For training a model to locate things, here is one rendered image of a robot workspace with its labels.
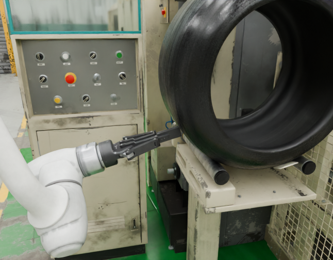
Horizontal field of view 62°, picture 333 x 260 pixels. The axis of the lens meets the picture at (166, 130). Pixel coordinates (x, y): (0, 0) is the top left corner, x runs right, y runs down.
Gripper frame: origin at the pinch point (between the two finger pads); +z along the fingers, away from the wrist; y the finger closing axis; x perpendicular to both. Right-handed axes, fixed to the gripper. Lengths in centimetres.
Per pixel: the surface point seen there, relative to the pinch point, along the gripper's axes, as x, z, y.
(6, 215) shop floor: 73, -116, 118
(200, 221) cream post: 58, 7, 27
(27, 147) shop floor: 69, -131, 247
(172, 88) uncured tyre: -14.6, 3.1, -6.8
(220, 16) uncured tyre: -28.6, 16.8, -11.4
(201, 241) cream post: 69, 5, 27
